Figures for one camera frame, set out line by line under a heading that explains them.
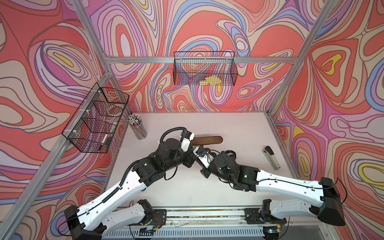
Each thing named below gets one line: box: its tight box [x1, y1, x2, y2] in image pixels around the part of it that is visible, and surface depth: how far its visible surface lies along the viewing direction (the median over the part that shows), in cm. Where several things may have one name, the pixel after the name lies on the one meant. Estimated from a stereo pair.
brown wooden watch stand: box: [191, 136, 224, 151], surface depth 88 cm
